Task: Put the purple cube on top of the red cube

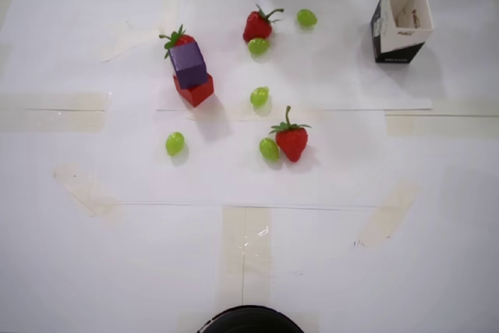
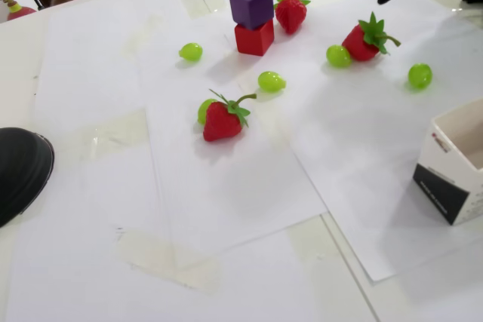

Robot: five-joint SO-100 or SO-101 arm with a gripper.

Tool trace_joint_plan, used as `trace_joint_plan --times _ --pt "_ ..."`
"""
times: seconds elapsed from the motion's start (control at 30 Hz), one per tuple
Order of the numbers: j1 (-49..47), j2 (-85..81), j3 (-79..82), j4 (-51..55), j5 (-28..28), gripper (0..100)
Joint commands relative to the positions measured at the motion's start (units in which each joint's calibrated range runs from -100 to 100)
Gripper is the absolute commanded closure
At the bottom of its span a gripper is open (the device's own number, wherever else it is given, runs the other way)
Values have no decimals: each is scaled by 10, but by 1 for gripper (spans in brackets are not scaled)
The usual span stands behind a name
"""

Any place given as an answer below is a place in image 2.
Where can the purple wooden cube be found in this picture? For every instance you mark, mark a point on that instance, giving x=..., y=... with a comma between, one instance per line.
x=251, y=5

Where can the red wooden cube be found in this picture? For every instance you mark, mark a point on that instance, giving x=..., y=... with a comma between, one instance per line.
x=253, y=41

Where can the green plastic grape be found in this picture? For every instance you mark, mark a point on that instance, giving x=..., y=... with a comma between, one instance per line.
x=205, y=110
x=337, y=56
x=419, y=75
x=270, y=81
x=190, y=52

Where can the white and black open carton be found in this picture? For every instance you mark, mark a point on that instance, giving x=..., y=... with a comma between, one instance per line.
x=441, y=175

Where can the long-stemmed red plastic strawberry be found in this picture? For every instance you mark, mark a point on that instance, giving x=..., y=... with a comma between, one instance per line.
x=222, y=124

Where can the red fire extinguisher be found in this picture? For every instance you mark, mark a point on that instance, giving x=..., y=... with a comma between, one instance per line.
x=20, y=13

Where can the black round dome object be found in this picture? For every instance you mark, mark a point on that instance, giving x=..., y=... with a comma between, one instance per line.
x=20, y=175

